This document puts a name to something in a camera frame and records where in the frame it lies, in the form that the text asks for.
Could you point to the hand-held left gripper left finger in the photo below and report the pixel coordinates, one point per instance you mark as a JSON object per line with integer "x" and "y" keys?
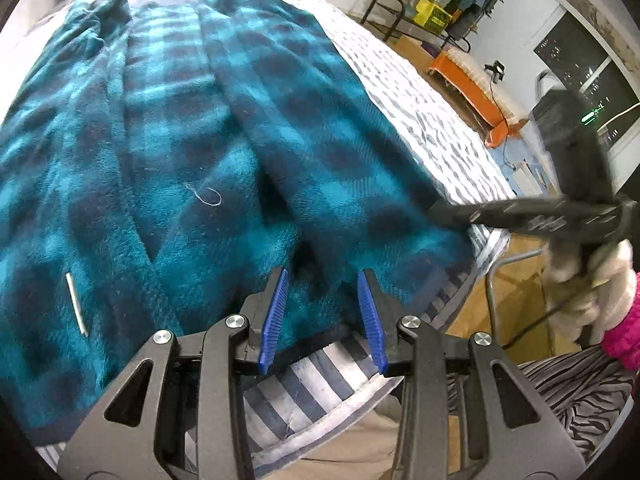
{"x": 272, "y": 320}

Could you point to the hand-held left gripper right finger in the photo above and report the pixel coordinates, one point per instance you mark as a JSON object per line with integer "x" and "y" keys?
{"x": 372, "y": 320}

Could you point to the black metal clothes rack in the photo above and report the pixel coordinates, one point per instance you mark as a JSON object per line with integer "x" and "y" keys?
{"x": 380, "y": 10}

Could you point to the white thread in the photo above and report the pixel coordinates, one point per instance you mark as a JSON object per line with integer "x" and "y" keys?
{"x": 210, "y": 196}

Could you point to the small black camera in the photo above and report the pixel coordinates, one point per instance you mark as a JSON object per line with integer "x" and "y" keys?
{"x": 495, "y": 71}

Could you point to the orange bench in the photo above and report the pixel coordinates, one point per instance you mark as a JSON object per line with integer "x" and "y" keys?
{"x": 460, "y": 85}

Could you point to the person's right forearm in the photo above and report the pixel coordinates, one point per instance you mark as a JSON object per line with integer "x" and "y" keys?
{"x": 625, "y": 340}

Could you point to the person's beige trousers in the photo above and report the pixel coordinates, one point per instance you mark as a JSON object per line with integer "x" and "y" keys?
{"x": 350, "y": 435}

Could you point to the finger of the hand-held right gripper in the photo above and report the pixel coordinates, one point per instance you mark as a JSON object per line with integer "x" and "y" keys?
{"x": 525, "y": 220}

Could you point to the person's right hand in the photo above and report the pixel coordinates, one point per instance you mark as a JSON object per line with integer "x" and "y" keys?
{"x": 610, "y": 280}

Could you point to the window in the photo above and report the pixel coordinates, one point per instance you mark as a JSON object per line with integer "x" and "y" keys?
{"x": 575, "y": 50}

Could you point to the small white stick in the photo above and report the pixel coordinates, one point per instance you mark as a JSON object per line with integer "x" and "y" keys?
{"x": 77, "y": 305}

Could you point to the yellow plastic crate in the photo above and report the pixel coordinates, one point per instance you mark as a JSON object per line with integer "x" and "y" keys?
{"x": 430, "y": 15}

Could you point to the zebra striped garment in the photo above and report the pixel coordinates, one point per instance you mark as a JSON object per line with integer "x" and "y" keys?
{"x": 560, "y": 385}

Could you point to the teal plaid fleece jacket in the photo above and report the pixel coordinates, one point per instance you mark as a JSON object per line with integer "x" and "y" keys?
{"x": 175, "y": 135}

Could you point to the grey metal tube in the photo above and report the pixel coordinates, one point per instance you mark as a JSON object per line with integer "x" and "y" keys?
{"x": 492, "y": 295}

